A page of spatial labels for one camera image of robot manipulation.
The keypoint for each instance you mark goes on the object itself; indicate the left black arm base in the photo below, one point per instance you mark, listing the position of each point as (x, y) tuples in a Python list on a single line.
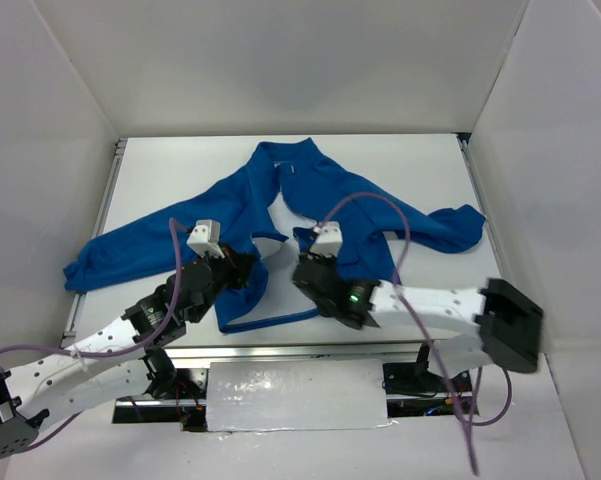
[(174, 396)]

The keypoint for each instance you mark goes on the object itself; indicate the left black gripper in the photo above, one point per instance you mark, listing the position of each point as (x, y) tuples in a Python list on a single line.
[(237, 265)]

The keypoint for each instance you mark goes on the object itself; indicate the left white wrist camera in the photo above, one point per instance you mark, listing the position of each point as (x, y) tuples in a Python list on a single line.
[(203, 239)]

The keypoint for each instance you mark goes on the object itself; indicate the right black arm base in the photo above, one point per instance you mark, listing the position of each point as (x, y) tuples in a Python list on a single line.
[(413, 391)]

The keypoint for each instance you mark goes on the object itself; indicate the white foil covered panel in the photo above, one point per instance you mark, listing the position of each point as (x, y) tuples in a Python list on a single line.
[(302, 395)]

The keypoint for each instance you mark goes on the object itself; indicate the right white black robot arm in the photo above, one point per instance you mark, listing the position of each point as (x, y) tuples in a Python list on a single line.
[(381, 304)]

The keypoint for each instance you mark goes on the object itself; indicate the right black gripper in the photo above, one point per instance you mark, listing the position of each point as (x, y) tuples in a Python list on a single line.
[(306, 275)]

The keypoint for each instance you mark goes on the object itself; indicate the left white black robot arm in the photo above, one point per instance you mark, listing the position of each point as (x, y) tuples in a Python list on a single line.
[(125, 358)]

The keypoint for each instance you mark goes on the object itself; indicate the aluminium frame rail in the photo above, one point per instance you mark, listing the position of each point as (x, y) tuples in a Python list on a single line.
[(485, 210), (68, 336), (293, 351)]

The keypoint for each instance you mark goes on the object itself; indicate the right aluminium frame rail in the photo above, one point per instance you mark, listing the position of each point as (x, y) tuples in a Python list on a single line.
[(485, 210)]

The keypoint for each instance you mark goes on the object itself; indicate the front aluminium frame rail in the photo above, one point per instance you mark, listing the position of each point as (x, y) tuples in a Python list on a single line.
[(293, 351)]

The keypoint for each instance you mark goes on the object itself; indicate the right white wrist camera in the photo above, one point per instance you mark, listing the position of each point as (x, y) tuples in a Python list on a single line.
[(328, 239)]

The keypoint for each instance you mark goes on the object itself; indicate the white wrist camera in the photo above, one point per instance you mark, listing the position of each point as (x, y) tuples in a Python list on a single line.
[(203, 239), (328, 239)]

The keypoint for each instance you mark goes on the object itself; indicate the blue fleece zip jacket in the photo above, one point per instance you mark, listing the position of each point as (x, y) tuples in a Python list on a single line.
[(312, 186)]

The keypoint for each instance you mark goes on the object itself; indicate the left aluminium frame rail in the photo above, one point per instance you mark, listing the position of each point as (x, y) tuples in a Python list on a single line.
[(68, 336)]

